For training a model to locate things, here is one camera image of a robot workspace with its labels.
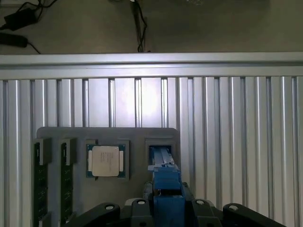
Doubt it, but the grey parts rack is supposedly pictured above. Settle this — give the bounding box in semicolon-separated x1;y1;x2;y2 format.
33;127;181;227

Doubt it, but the CPU with silver lid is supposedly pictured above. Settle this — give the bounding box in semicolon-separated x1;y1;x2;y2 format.
85;142;127;178

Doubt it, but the green RAM stick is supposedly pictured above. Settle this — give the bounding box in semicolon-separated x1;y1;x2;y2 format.
34;142;50;227
61;142;76;221

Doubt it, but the black oblong power adapter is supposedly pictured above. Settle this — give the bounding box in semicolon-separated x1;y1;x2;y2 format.
0;32;28;48

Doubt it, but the black power adapter brick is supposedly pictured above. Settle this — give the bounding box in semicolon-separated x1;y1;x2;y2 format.
4;9;40;32

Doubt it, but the aluminium frame rail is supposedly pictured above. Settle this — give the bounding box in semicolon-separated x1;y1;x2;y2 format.
0;52;303;80

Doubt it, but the black hanging cable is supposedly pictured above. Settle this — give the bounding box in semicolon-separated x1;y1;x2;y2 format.
131;0;149;53

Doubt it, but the thin black cable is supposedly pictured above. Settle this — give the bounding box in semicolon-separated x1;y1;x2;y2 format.
26;41;42;54

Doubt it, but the black adapter cable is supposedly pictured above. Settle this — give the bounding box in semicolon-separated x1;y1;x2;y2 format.
0;0;49;30

